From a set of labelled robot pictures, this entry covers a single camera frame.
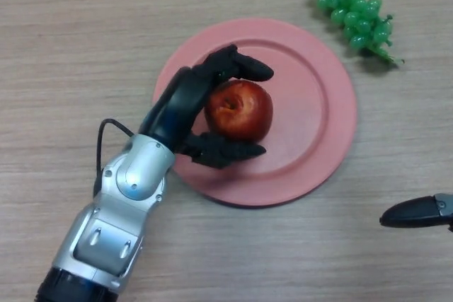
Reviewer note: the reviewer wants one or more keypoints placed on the red apple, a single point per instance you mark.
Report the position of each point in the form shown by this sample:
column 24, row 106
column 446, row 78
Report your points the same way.
column 244, row 114

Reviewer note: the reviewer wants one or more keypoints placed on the green grape bunch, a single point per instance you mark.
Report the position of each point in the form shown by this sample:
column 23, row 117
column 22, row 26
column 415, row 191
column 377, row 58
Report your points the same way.
column 350, row 5

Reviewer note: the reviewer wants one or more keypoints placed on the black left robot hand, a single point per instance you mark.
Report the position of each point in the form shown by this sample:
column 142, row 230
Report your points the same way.
column 180, row 107

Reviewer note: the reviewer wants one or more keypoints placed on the pink round plate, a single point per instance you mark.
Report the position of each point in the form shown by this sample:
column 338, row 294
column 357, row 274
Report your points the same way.
column 304, row 121

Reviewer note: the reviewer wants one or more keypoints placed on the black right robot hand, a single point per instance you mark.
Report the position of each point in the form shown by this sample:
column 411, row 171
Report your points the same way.
column 414, row 213

